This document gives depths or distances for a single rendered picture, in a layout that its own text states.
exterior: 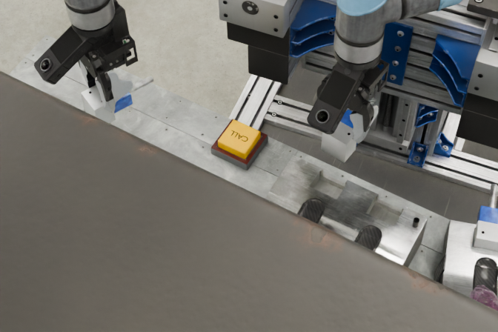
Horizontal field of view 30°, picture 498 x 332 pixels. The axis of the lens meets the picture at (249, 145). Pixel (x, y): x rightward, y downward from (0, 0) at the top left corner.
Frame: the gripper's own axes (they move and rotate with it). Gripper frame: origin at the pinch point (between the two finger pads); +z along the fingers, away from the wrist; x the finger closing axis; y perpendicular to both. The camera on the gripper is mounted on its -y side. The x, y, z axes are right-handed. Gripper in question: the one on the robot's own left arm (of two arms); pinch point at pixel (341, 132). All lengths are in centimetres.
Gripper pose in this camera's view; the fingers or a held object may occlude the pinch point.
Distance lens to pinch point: 161.0
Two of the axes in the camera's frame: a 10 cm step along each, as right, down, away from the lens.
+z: 0.2, 5.8, 8.2
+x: -8.0, -4.9, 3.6
